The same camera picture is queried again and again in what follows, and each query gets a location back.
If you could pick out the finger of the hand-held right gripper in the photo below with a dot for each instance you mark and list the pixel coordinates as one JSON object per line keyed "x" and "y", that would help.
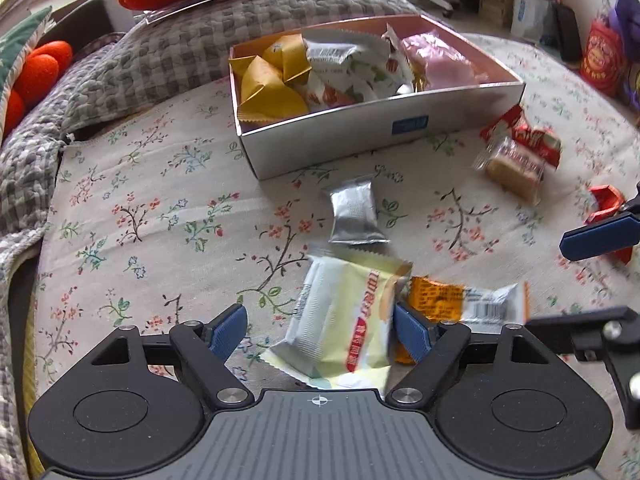
{"x": 595, "y": 240}
{"x": 575, "y": 332}

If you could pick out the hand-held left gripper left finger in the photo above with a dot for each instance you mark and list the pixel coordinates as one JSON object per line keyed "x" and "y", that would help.
{"x": 227, "y": 332}

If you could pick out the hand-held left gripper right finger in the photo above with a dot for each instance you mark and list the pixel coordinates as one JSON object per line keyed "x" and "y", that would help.
{"x": 412, "y": 335}

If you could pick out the cream snack packet red label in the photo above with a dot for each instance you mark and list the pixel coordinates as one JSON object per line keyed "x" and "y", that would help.
{"x": 340, "y": 320}

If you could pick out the pink and white cardboard box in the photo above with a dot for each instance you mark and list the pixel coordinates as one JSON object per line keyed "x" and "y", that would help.
{"x": 325, "y": 140}

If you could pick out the pink snack packet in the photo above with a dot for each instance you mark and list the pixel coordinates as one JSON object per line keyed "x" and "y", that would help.
{"x": 440, "y": 62}

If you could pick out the large yellow snack packet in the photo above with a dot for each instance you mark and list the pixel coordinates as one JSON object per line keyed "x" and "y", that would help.
{"x": 270, "y": 90}

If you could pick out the white floral snack packet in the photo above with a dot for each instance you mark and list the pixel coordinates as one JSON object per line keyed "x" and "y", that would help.
{"x": 360, "y": 82}

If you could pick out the white silver snack packet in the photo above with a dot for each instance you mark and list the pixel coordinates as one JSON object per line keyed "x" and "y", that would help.
{"x": 332, "y": 50}

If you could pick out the orange snack packet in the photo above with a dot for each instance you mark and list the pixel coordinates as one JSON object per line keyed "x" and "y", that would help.
{"x": 440, "y": 300}

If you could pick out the clear wrapped biscuit packet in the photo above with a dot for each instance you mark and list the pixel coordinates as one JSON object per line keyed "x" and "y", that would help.
{"x": 510, "y": 175}

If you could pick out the red and white candy packet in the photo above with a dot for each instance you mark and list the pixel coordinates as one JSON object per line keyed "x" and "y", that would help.
{"x": 502, "y": 122}
{"x": 542, "y": 141}

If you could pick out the floral bed sheet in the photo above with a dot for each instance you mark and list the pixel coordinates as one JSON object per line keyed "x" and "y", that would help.
{"x": 165, "y": 220}

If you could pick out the silver foil snack packet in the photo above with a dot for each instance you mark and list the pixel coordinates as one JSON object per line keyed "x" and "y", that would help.
{"x": 355, "y": 210}

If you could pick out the red patterned gift bag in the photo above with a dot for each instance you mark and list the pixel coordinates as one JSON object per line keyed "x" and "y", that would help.
{"x": 602, "y": 57}

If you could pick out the black bag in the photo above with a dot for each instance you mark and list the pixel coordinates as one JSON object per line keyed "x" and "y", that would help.
{"x": 567, "y": 32}

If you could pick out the purple bag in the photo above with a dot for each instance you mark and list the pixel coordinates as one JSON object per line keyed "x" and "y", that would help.
{"x": 631, "y": 20}

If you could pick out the white and blue bag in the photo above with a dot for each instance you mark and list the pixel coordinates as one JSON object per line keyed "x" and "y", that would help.
{"x": 532, "y": 15}

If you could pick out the grey checked blanket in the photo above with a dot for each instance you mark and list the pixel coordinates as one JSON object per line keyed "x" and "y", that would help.
{"x": 165, "y": 55}

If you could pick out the small orange pumpkin cushion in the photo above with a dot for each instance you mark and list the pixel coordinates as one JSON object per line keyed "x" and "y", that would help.
{"x": 40, "y": 72}

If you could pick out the dark grey armchair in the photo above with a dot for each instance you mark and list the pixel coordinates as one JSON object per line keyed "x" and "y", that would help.
{"x": 85, "y": 20}

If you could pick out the green patterned pillow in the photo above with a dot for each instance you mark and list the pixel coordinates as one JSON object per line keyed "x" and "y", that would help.
{"x": 22, "y": 40}

